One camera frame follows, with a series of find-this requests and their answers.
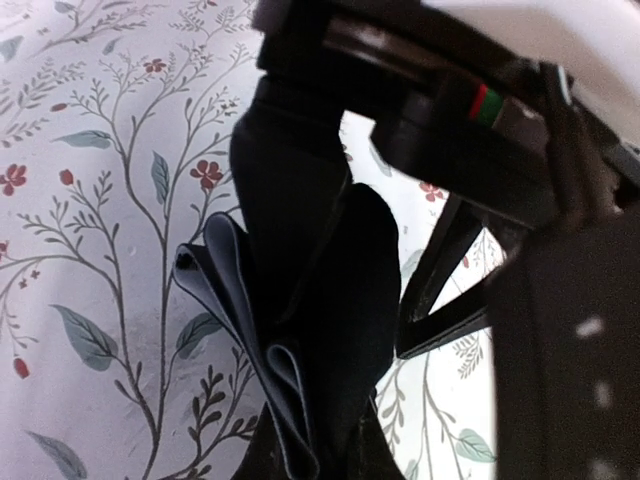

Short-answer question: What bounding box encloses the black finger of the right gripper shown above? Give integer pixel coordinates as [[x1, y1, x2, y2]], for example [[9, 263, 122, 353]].
[[396, 294, 490, 360]]

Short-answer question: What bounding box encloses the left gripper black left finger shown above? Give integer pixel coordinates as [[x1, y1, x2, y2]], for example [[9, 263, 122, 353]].
[[234, 404, 320, 480]]

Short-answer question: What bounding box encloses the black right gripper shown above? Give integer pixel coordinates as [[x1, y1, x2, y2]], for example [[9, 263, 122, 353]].
[[254, 1, 639, 479]]

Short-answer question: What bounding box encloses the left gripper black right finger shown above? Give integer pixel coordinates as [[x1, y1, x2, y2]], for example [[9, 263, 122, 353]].
[[346, 397, 405, 480]]

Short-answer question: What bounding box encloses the black white-striped underwear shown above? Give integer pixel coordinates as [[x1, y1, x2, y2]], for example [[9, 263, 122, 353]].
[[174, 76, 401, 479]]

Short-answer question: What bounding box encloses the floral patterned table cloth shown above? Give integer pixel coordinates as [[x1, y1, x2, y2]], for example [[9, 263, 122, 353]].
[[0, 0, 506, 480]]

